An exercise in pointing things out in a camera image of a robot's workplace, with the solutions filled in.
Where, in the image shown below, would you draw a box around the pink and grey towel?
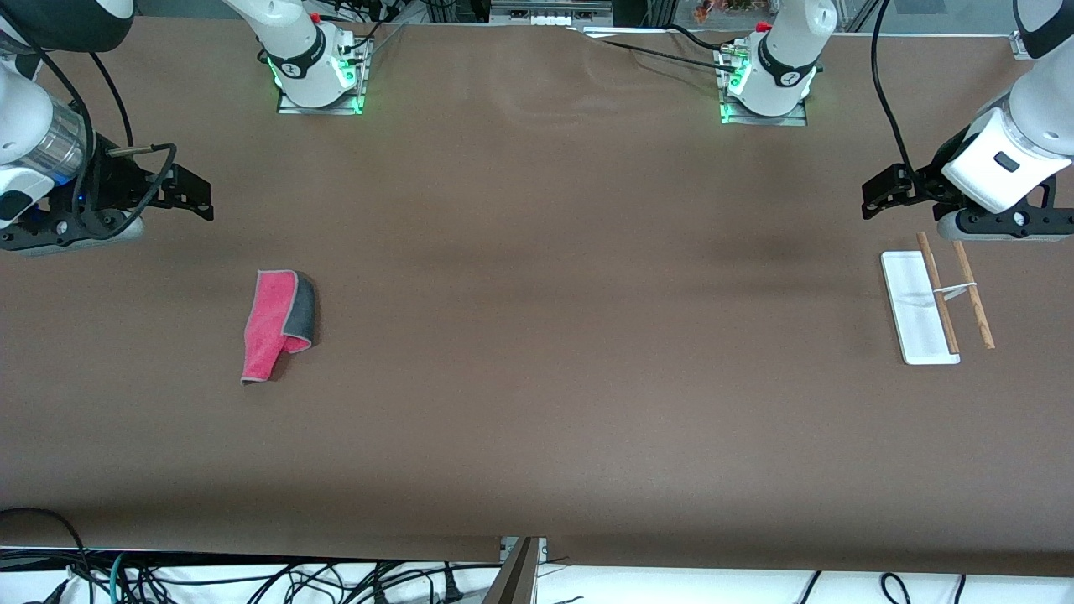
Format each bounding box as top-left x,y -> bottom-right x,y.
241,269 -> 317,386

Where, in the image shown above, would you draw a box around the colourful small objects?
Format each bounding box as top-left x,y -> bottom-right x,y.
695,0 -> 760,23

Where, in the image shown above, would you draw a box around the brown table cover sheet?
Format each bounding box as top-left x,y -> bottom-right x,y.
0,17 -> 1074,580

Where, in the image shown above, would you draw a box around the grey power strip bar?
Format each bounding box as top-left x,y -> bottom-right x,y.
489,0 -> 613,26

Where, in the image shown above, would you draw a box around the brown table leg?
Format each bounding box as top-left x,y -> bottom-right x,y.
482,537 -> 542,604

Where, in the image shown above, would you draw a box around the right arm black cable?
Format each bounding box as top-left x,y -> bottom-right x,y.
0,38 -> 179,215

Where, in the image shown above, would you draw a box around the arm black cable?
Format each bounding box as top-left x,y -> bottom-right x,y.
0,38 -> 179,215
871,0 -> 932,198

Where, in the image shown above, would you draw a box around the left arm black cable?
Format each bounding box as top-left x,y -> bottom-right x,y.
871,0 -> 932,198

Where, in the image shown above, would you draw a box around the thin black table cable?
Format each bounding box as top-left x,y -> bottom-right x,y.
665,23 -> 743,55
579,29 -> 743,76

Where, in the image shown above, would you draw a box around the thick black floor cable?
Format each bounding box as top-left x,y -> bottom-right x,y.
0,507 -> 93,604

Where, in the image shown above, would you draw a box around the tangled black floor cables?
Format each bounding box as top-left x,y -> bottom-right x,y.
126,560 -> 471,604

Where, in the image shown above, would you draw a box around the small metal bracket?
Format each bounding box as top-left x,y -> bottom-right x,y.
501,537 -> 548,565

